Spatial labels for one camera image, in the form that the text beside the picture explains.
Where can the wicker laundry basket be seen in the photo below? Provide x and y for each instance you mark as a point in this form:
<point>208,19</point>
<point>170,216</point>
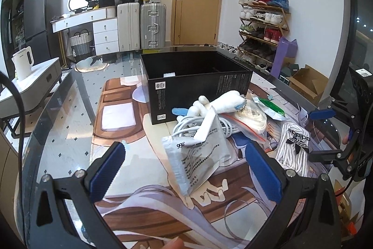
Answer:
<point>80,43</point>

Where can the dark glass cabinet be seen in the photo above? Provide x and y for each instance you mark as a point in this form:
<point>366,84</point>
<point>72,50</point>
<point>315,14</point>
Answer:
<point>13,21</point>

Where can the white suitcase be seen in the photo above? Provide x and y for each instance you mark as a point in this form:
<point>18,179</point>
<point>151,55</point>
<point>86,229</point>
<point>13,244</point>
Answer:
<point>128,27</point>

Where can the grey foil packet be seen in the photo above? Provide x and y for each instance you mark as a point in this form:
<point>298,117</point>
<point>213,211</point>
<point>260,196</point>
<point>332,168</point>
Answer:
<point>198,158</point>

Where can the white side cabinet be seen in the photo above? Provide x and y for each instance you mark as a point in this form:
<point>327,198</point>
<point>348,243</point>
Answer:
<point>32,82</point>

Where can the green and white packet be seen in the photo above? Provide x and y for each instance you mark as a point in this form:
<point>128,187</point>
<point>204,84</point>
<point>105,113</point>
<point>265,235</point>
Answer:
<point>271,107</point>

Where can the white adidas laces pack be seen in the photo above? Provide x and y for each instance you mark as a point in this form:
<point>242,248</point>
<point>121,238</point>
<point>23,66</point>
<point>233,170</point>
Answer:
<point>288,152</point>

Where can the person's left hand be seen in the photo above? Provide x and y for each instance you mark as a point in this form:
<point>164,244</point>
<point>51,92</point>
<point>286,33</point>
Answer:
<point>172,244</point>

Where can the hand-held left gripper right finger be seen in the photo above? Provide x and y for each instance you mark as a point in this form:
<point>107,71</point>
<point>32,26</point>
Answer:
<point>262,173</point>

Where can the wooden drawer cabinet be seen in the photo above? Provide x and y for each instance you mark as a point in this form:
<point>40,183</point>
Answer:
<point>7,179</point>

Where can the clear zip bag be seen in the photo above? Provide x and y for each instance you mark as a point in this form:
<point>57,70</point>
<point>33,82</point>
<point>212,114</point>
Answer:
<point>253,117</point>

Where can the silver suitcase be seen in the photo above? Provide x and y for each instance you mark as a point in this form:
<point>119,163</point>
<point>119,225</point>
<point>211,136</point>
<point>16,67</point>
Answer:
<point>153,25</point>

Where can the white and blue plush toy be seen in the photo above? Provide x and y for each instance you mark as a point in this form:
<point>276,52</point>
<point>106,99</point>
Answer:
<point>230,101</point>

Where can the printed desk mat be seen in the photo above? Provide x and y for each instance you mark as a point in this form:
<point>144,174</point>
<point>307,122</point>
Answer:
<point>140,149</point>

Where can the open brown cardboard box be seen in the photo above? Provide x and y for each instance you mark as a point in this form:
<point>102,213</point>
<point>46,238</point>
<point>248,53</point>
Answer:
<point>309,88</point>

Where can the rows of assorted shoes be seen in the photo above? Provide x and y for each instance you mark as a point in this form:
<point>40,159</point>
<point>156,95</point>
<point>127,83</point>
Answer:
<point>262,18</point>

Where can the person's right hand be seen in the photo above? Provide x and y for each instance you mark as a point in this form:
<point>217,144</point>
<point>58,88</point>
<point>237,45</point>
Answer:
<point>345,139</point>

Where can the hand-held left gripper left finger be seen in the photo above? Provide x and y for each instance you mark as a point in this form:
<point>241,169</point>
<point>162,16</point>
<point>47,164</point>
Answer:
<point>107,170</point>

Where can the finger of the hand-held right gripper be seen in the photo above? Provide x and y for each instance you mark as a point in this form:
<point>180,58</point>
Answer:
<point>323,156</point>
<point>322,114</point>

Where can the black round box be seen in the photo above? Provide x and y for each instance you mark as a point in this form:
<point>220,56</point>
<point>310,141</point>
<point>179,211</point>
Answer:
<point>106,0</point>

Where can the purple yoga mat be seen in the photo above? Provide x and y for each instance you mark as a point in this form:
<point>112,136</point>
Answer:
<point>284,56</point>

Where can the white round container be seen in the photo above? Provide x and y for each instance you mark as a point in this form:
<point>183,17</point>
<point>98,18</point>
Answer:
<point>111,12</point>

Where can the pile of loose shoes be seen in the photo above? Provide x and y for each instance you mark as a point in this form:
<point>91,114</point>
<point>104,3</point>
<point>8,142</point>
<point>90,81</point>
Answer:
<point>228,47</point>

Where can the dark grey fridge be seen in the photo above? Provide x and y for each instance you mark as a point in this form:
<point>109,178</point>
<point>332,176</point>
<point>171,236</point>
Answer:
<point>42,12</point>

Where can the wooden shoe rack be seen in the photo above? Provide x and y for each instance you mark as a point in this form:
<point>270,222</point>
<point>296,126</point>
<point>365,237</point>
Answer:
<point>284,24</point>

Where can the black cardboard box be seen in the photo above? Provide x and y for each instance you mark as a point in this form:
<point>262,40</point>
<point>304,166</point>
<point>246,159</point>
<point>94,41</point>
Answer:
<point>189,91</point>

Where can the white vanity desk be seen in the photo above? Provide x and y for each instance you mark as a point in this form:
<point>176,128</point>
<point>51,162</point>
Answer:
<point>103,31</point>

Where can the white electric kettle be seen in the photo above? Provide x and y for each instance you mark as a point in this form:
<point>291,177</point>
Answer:
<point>22,62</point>

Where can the dark green box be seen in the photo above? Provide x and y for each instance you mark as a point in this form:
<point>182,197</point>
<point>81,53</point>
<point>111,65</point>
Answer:
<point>291,71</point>

